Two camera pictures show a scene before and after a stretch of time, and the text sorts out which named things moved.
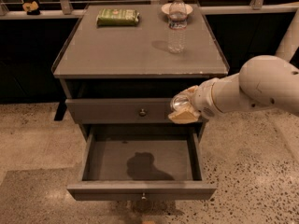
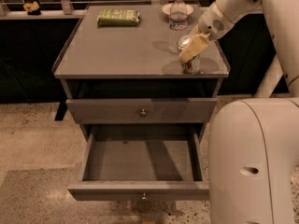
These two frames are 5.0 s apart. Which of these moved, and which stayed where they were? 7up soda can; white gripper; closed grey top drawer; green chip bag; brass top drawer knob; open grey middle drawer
Moved: white gripper; 7up soda can
Stayed: open grey middle drawer; brass top drawer knob; closed grey top drawer; green chip bag
